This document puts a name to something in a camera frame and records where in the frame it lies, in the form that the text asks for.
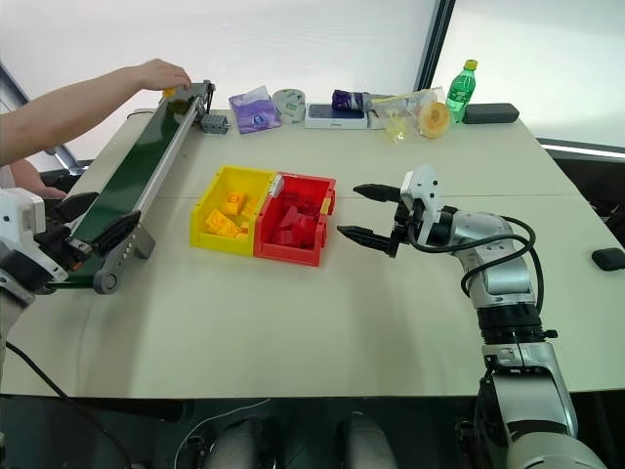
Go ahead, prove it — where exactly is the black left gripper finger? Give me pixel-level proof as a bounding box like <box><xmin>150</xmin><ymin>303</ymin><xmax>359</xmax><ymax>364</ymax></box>
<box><xmin>92</xmin><ymin>210</ymin><xmax>144</xmax><ymax>258</ymax></box>
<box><xmin>50</xmin><ymin>192</ymin><xmax>102</xmax><ymax>226</ymax></box>

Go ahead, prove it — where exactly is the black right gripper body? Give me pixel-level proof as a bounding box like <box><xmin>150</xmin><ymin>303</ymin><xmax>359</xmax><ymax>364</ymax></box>
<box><xmin>389</xmin><ymin>196</ymin><xmax>426</xmax><ymax>258</ymax></box>

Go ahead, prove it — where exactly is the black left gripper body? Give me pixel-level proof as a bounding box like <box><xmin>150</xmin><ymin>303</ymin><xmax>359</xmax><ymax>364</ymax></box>
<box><xmin>31</xmin><ymin>222</ymin><xmax>95</xmax><ymax>286</ymax></box>

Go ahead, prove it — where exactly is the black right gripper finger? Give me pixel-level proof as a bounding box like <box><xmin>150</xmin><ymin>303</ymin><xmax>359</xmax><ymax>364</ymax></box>
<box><xmin>352</xmin><ymin>183</ymin><xmax>404</xmax><ymax>204</ymax></box>
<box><xmin>336</xmin><ymin>224</ymin><xmax>398</xmax><ymax>258</ymax></box>

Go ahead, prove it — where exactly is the green conveyor belt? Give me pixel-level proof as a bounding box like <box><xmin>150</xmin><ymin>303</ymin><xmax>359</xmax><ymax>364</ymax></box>
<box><xmin>45</xmin><ymin>79</ymin><xmax>219</xmax><ymax>296</ymax></box>

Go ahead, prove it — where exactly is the person's bare hand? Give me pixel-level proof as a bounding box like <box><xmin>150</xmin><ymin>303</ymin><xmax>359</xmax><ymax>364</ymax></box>
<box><xmin>138</xmin><ymin>58</ymin><xmax>193</xmax><ymax>95</ymax></box>

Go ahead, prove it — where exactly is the red bin with bricks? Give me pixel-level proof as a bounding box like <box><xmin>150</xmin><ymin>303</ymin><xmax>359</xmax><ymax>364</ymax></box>
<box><xmin>252</xmin><ymin>171</ymin><xmax>339</xmax><ymax>268</ymax></box>

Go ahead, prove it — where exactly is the clear plastic bag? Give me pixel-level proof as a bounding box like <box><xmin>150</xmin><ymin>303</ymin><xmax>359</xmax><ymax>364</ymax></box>
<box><xmin>369</xmin><ymin>86</ymin><xmax>453</xmax><ymax>147</ymax></box>

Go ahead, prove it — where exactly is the red toy block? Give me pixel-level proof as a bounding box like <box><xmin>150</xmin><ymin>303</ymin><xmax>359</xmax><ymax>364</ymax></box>
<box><xmin>271</xmin><ymin>206</ymin><xmax>303</xmax><ymax>246</ymax></box>

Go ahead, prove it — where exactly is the white flat box dark lid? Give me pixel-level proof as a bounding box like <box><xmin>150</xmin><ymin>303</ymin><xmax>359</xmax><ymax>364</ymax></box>
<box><xmin>304</xmin><ymin>102</ymin><xmax>369</xmax><ymax>131</ymax></box>

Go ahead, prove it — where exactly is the dark purple wrapped packet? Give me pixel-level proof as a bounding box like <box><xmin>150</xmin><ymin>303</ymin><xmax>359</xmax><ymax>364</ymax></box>
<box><xmin>332</xmin><ymin>88</ymin><xmax>373</xmax><ymax>113</ymax></box>

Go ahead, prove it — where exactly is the yellow toy block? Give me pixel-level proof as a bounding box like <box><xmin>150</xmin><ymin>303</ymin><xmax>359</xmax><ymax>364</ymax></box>
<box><xmin>203</xmin><ymin>209</ymin><xmax>236</xmax><ymax>239</ymax></box>
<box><xmin>240</xmin><ymin>194</ymin><xmax>264</xmax><ymax>219</ymax></box>
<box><xmin>223</xmin><ymin>191</ymin><xmax>249</xmax><ymax>217</ymax></box>

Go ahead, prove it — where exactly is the yellow bin with bricks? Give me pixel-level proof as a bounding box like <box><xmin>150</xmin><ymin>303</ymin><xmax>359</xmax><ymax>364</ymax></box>
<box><xmin>188</xmin><ymin>164</ymin><xmax>280</xmax><ymax>258</ymax></box>

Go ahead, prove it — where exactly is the grey round tape dispenser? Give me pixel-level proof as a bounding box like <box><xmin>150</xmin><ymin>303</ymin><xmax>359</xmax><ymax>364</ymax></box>
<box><xmin>271</xmin><ymin>87</ymin><xmax>309</xmax><ymax>125</ymax></box>

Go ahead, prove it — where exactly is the green plastic bottle yellow cap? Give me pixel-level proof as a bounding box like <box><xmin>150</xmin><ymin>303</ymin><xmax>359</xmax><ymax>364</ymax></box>
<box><xmin>445</xmin><ymin>59</ymin><xmax>479</xmax><ymax>124</ymax></box>

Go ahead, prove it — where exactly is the long black case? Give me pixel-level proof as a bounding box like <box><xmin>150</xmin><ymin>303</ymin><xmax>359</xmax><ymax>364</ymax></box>
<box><xmin>461</xmin><ymin>102</ymin><xmax>521</xmax><ymax>126</ymax></box>

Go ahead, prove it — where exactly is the purple tissue packet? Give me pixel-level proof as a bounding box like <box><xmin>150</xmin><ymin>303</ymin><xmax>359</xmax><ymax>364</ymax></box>
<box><xmin>228</xmin><ymin>85</ymin><xmax>284</xmax><ymax>135</ymax></box>

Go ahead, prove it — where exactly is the small black rounded object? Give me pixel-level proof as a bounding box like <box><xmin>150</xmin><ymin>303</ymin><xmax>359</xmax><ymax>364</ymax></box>
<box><xmin>591</xmin><ymin>247</ymin><xmax>625</xmax><ymax>271</ymax></box>

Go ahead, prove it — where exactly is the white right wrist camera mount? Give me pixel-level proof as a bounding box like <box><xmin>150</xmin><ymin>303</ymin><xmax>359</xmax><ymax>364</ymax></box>
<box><xmin>399</xmin><ymin>164</ymin><xmax>443</xmax><ymax>245</ymax></box>

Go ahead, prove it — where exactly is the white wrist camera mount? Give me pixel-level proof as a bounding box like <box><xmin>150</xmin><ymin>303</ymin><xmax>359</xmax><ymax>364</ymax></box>
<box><xmin>0</xmin><ymin>187</ymin><xmax>48</xmax><ymax>256</ymax></box>
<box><xmin>399</xmin><ymin>164</ymin><xmax>443</xmax><ymax>245</ymax></box>

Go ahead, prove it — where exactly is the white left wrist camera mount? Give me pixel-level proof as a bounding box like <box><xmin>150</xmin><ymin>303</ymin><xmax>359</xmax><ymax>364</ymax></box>
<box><xmin>0</xmin><ymin>187</ymin><xmax>48</xmax><ymax>256</ymax></box>

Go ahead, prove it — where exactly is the yellow orange round ring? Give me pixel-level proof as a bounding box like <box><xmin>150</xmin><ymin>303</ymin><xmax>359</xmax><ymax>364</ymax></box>
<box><xmin>417</xmin><ymin>99</ymin><xmax>452</xmax><ymax>141</ymax></box>

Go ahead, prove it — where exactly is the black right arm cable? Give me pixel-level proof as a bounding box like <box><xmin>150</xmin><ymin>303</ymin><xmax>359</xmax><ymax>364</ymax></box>
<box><xmin>408</xmin><ymin>213</ymin><xmax>546</xmax><ymax>315</ymax></box>

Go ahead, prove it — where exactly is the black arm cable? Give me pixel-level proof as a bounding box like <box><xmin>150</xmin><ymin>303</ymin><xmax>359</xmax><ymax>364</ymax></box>
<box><xmin>408</xmin><ymin>213</ymin><xmax>546</xmax><ymax>315</ymax></box>
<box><xmin>3</xmin><ymin>340</ymin><xmax>136</xmax><ymax>469</ymax></box>

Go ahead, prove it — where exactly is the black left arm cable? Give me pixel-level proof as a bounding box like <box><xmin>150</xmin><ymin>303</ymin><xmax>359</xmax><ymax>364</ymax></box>
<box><xmin>3</xmin><ymin>340</ymin><xmax>136</xmax><ymax>469</ymax></box>

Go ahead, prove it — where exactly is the dark window frame post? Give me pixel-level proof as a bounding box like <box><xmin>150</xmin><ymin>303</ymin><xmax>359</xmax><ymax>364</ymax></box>
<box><xmin>416</xmin><ymin>0</ymin><xmax>456</xmax><ymax>94</ymax></box>

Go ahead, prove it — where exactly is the thin white cable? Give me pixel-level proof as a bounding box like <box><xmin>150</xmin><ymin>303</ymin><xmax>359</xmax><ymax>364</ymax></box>
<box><xmin>172</xmin><ymin>397</ymin><xmax>272</xmax><ymax>469</ymax></box>

